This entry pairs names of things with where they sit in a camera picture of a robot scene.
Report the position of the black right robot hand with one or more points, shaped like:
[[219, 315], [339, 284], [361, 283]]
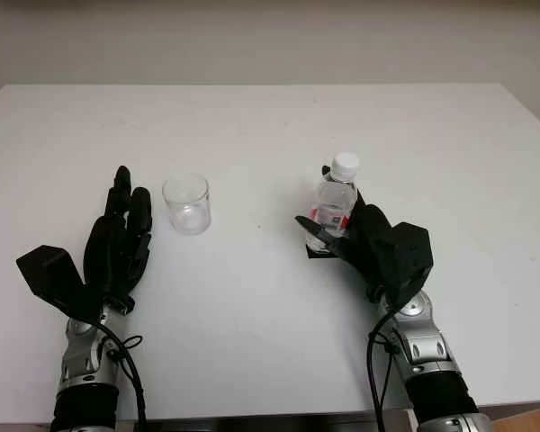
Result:
[[369, 238]]

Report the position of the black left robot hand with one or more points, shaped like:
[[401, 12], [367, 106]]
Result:
[[112, 252]]

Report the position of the clear plastic water bottle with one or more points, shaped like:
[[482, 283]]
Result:
[[337, 198]]

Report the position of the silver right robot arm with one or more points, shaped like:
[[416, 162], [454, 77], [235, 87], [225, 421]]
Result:
[[432, 360]]

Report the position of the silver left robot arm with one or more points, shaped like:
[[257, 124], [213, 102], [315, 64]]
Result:
[[83, 360]]

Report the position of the clear glass cup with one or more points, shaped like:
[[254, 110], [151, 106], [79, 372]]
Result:
[[186, 211]]

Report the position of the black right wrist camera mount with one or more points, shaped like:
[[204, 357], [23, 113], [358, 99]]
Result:
[[409, 256]]

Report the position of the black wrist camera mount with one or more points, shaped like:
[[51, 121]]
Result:
[[54, 274], [409, 256]]

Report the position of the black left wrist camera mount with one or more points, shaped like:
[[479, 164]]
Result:
[[54, 274]]

